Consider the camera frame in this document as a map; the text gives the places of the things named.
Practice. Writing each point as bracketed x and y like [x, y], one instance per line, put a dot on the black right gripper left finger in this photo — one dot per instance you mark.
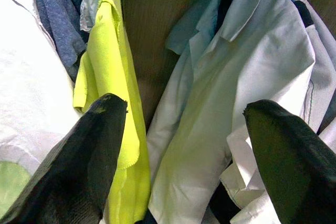
[78, 161]

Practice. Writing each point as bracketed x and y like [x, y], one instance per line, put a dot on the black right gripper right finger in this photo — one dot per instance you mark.
[296, 171]

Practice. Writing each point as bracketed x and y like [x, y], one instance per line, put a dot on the white garment with green print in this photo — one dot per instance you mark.
[26, 77]

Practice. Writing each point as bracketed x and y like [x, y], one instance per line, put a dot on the white collared shirt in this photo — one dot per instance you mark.
[223, 103]

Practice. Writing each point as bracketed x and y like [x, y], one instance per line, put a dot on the neon yellow shirt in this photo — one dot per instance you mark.
[110, 58]

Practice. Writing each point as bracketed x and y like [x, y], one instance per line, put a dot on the pale grey shirt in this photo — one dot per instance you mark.
[323, 58]

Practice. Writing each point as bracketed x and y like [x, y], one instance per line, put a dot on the blue terry garment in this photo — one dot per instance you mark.
[57, 19]

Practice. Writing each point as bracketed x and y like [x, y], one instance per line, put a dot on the pale blue cloth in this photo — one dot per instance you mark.
[89, 1]

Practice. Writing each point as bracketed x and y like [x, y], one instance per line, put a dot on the light blue shirt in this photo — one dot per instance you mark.
[189, 24]

